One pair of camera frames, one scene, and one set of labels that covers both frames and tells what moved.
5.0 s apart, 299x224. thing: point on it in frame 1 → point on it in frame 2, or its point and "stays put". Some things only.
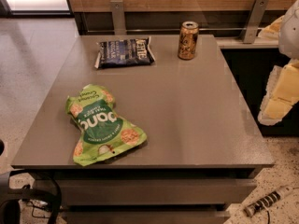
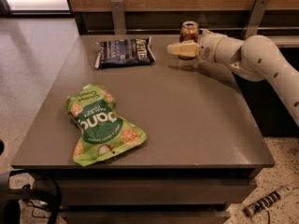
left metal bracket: x=119 y=17 stays put
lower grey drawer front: x=146 y=217 stays put
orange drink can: x=189 y=35 stays put
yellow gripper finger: x=282 y=92 → x=208 y=42
